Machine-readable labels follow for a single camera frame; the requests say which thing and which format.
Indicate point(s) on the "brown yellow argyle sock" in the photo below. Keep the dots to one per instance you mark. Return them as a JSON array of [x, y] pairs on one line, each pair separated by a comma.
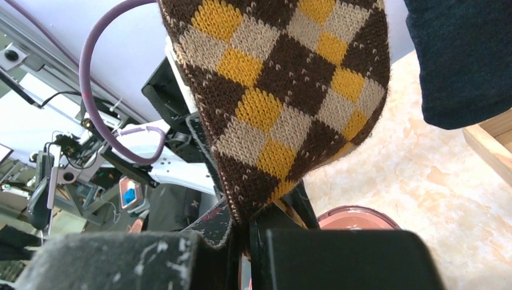
[[282, 88]]

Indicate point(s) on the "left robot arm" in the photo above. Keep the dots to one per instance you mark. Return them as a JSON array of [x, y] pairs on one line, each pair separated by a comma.
[[160, 160]]

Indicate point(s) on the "dark navy sock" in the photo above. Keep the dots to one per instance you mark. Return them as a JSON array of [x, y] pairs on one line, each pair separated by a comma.
[[464, 52]]

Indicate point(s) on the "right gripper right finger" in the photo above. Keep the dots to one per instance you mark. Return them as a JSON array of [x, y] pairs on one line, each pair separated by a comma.
[[287, 256]]

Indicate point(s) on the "pink plastic laundry basket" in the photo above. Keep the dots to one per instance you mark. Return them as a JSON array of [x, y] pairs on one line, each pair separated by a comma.
[[355, 217]]

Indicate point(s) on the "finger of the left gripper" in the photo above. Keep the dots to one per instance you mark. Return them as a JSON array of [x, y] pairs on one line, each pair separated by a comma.
[[300, 202]]

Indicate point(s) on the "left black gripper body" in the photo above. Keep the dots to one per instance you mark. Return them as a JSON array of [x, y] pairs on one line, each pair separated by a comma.
[[184, 137]]

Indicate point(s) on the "wooden hanger rack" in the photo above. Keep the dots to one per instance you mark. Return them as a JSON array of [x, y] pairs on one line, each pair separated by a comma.
[[491, 140]]

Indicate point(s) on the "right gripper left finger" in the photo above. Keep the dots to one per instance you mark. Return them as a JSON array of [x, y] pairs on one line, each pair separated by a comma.
[[202, 256]]

